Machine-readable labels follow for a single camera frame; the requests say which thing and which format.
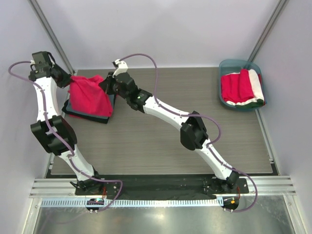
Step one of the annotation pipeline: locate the pink-red t shirt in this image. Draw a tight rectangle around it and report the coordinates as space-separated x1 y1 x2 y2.
69 75 108 111

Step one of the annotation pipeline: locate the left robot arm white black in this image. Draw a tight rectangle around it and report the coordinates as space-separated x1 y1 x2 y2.
29 51 104 195

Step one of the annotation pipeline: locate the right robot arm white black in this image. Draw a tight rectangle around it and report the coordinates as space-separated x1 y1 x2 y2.
99 72 239 193

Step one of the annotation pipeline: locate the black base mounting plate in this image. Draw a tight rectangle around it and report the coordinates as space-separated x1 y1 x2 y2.
70 174 249 200

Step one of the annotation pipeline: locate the blue plastic basket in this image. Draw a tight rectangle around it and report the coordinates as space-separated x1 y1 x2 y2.
218 59 266 111

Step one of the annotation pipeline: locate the red t shirt in basket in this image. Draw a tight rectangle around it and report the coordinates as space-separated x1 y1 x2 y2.
221 69 254 105

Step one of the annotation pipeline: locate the white t shirt in basket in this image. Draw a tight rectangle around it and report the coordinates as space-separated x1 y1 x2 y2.
224 69 265 108

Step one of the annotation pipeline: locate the green t shirt in basket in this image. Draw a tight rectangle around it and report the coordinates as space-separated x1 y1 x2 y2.
235 99 265 109

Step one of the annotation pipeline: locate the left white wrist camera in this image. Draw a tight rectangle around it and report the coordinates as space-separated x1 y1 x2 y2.
47 52 56 67

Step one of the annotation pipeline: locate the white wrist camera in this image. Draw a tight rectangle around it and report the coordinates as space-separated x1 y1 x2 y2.
47 52 56 67
113 59 128 77

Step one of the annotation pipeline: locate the left aluminium frame post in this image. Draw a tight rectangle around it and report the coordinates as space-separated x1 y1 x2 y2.
28 0 75 75

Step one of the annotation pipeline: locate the aluminium frame post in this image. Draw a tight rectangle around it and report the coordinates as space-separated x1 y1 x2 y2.
248 0 289 62
28 0 75 75

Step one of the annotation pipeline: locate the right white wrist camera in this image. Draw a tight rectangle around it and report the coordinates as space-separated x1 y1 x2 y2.
113 59 128 77

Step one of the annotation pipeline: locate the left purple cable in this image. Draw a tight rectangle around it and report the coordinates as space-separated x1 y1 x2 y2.
8 60 124 210

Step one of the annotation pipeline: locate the purple cable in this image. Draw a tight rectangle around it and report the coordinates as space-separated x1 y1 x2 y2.
8 60 124 210
119 54 258 214

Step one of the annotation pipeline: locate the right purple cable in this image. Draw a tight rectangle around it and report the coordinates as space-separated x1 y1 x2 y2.
119 54 258 214

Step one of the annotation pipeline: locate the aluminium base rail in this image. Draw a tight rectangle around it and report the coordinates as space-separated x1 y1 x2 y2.
29 175 297 198

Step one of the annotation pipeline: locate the white slotted cable duct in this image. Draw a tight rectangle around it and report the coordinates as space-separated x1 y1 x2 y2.
40 197 223 208

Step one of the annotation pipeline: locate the right aluminium frame post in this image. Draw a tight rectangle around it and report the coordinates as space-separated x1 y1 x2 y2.
248 0 289 62

